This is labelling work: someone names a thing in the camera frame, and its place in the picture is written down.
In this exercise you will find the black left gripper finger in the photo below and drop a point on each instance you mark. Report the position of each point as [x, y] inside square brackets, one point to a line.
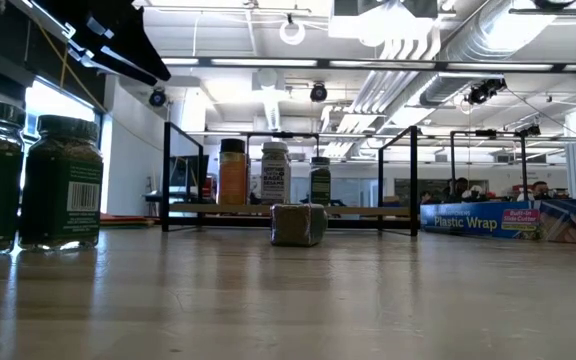
[128, 40]
[133, 75]

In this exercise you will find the orange spice jar SPICES 3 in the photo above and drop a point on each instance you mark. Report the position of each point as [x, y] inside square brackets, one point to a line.
[232, 175]

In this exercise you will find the white lid seasoning jar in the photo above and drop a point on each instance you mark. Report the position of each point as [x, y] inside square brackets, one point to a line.
[275, 180]

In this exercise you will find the small brown spice jar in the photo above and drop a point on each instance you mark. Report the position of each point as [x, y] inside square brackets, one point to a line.
[298, 225]

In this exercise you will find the wooden shelf riser black legs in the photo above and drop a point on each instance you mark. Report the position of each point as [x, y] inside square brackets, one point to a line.
[358, 210]

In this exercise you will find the long ceiling light strip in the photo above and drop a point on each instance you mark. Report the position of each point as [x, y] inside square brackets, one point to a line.
[263, 62]

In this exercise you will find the red folder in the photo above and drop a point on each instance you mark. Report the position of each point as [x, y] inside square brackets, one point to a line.
[125, 218]

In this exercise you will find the green folder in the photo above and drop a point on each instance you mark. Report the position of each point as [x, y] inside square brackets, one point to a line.
[125, 224]

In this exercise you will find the person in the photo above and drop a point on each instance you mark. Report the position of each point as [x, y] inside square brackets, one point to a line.
[475, 194]
[459, 187]
[540, 190]

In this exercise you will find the black ceiling projector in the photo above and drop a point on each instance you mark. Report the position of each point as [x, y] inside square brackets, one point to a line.
[485, 91]

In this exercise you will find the blue plastic wrap box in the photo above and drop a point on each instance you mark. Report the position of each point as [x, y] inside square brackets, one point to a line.
[468, 222]

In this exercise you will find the round black ceiling camera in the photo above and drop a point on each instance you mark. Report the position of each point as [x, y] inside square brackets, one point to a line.
[318, 92]
[158, 97]

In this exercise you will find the silver ventilation duct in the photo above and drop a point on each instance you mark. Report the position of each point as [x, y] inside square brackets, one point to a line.
[443, 90]

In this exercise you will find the large round silver duct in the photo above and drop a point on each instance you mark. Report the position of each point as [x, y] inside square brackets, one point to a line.
[498, 30]

